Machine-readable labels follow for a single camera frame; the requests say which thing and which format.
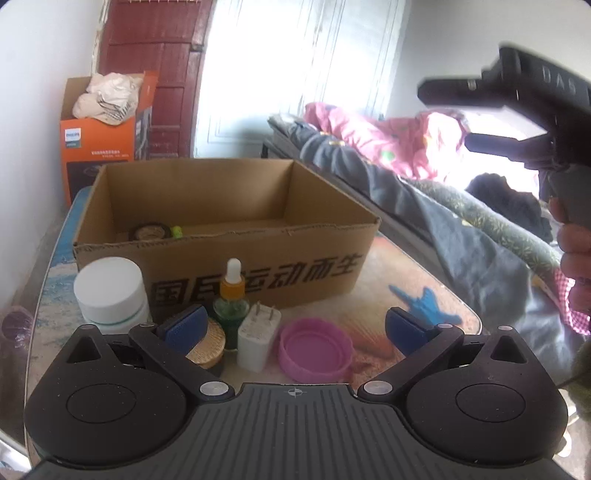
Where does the white charger plug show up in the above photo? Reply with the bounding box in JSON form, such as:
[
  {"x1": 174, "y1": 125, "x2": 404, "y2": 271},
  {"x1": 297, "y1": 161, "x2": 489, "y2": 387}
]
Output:
[{"x1": 237, "y1": 302, "x2": 282, "y2": 371}]

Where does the black electrical tape roll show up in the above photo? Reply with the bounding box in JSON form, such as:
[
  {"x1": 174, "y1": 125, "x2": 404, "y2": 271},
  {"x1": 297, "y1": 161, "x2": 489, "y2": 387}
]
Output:
[{"x1": 129, "y1": 223, "x2": 171, "y2": 241}]

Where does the orange printed carton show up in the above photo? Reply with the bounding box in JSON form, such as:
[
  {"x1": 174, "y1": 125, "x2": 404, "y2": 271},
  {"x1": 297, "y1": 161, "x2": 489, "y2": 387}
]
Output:
[{"x1": 59, "y1": 70, "x2": 160, "y2": 208}]

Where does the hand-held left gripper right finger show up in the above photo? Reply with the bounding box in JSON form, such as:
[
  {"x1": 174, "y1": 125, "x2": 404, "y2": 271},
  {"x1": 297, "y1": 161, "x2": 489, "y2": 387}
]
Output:
[{"x1": 358, "y1": 307, "x2": 529, "y2": 403}]

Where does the person's right forearm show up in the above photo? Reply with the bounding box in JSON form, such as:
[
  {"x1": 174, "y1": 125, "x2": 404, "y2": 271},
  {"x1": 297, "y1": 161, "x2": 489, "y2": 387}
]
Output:
[{"x1": 549, "y1": 268, "x2": 591, "y2": 335}]

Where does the pink plastic lid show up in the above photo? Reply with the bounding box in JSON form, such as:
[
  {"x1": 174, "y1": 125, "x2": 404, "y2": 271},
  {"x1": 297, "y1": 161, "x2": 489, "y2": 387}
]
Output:
[{"x1": 278, "y1": 318, "x2": 354, "y2": 381}]

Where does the white pill bottle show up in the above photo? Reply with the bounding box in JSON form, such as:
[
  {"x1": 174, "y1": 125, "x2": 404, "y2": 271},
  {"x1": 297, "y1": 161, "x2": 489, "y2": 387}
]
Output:
[{"x1": 74, "y1": 258, "x2": 152, "y2": 335}]

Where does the pink floral blanket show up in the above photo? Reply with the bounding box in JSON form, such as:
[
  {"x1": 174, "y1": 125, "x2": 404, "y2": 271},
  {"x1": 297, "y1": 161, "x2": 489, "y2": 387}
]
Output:
[{"x1": 302, "y1": 102, "x2": 472, "y2": 183}]

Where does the green dropper bottle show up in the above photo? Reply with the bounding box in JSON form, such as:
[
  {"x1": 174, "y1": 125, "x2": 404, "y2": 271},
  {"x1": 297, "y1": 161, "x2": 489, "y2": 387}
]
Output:
[{"x1": 212, "y1": 258, "x2": 251, "y2": 352}]

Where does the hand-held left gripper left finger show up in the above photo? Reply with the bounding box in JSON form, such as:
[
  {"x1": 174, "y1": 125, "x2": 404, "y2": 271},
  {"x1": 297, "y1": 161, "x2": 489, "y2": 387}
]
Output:
[{"x1": 60, "y1": 308, "x2": 236, "y2": 403}]

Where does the dark cloth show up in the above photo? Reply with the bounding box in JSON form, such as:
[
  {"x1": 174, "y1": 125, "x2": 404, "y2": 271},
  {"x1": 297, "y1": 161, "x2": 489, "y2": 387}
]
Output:
[{"x1": 465, "y1": 173, "x2": 555, "y2": 243}]

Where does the dark red wooden door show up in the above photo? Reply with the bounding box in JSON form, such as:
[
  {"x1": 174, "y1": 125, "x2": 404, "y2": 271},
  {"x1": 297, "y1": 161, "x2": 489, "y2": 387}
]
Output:
[{"x1": 95, "y1": 0, "x2": 213, "y2": 160}]

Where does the large brown cardboard box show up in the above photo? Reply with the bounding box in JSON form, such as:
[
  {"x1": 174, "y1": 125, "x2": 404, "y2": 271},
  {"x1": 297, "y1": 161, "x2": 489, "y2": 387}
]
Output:
[{"x1": 72, "y1": 158, "x2": 382, "y2": 315}]

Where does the beige crumpled cloth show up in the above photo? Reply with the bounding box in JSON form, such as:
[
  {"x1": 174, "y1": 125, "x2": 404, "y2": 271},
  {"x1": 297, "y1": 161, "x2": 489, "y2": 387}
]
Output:
[{"x1": 71, "y1": 73, "x2": 144, "y2": 125}]

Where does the person's right hand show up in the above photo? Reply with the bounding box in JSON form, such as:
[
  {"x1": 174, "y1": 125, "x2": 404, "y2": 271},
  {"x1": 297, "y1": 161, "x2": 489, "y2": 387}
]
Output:
[{"x1": 549, "y1": 196, "x2": 591, "y2": 280}]

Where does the white panelled wardrobe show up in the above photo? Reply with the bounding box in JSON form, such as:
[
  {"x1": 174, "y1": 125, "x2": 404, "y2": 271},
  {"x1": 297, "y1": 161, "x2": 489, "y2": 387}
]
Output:
[{"x1": 194, "y1": 0, "x2": 416, "y2": 160}]

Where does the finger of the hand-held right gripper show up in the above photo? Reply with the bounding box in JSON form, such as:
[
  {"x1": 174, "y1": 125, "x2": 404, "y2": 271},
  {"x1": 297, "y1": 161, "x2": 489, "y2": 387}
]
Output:
[
  {"x1": 417, "y1": 78, "x2": 514, "y2": 110},
  {"x1": 464, "y1": 132, "x2": 555, "y2": 163}
]

